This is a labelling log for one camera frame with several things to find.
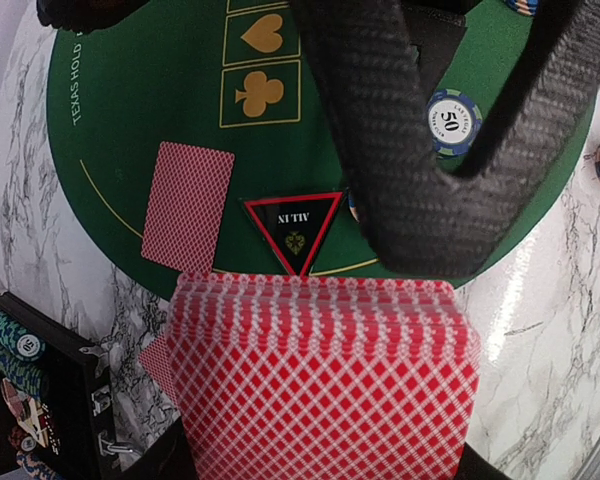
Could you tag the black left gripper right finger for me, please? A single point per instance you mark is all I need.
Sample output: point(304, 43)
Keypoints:
point(473, 467)

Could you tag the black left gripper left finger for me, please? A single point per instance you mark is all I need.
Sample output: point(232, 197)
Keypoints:
point(168, 458)

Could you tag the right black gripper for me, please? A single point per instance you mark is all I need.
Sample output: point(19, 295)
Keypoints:
point(416, 217)

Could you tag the dropped red card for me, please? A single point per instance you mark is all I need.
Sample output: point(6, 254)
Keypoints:
point(158, 361)

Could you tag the red back card deck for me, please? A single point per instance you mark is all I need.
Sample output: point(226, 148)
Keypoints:
point(280, 377)

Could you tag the black poker chip case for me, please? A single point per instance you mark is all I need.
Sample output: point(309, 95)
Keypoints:
point(70, 397)

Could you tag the blue tan chip row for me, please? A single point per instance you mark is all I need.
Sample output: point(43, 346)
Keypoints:
point(35, 467)

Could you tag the boxed playing card deck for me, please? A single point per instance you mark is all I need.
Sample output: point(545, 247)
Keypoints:
point(32, 416)

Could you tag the brown 100 chip stack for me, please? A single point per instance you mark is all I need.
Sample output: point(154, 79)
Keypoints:
point(20, 440)

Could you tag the dark green chip row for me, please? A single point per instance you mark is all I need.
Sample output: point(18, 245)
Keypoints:
point(25, 376)

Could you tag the teal 50 chip row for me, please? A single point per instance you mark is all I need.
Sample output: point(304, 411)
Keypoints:
point(20, 341)

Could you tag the black red triangle marker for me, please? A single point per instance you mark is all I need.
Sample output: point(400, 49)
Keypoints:
point(295, 226)

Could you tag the round green poker mat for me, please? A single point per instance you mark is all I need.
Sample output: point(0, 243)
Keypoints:
point(233, 76)

